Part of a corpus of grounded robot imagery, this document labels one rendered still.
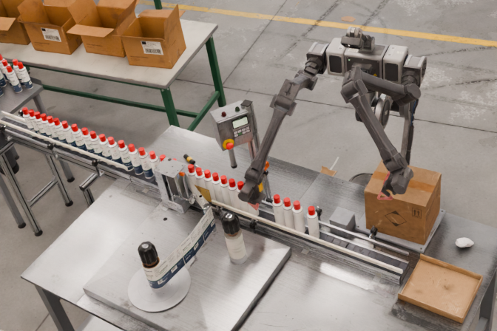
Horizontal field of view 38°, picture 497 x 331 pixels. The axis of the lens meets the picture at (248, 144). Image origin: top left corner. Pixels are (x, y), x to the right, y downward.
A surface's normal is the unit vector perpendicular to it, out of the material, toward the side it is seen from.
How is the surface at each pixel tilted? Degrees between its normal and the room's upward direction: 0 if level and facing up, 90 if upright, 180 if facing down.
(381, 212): 90
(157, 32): 90
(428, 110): 0
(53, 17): 90
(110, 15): 89
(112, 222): 0
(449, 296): 0
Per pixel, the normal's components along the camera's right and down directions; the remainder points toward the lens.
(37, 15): 0.92, 0.09
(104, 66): -0.14, -0.75
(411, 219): -0.47, 0.62
